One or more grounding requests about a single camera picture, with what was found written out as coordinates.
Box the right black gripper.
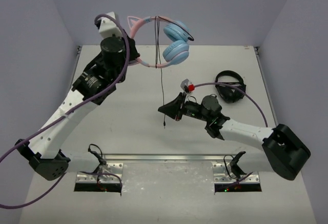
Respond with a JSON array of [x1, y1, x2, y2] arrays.
[[159, 92, 211, 123]]

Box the thin black audio cable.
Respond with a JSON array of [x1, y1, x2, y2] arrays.
[[153, 15, 195, 129]]

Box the pink blue cat-ear headphones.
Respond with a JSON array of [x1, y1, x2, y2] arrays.
[[127, 16, 194, 69]]

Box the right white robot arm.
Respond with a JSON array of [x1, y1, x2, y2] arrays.
[[158, 92, 311, 180]]

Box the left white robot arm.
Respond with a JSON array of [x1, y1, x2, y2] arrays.
[[15, 36, 140, 181]]

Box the black over-ear headphones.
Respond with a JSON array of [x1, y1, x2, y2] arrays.
[[215, 70, 247, 104]]

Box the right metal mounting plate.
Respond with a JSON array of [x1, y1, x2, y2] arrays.
[[212, 161, 260, 184]]

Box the metal mounting plate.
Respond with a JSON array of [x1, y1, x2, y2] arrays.
[[212, 161, 260, 184], [75, 161, 124, 184]]

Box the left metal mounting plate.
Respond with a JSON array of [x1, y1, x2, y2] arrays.
[[75, 161, 124, 184]]

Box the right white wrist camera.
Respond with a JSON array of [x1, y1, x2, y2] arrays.
[[180, 79, 195, 97]]

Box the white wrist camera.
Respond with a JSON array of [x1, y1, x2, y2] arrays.
[[95, 17, 122, 39], [180, 79, 195, 97]]

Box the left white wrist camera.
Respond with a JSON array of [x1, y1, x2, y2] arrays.
[[95, 17, 122, 39]]

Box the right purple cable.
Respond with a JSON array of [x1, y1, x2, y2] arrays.
[[193, 82, 269, 128]]

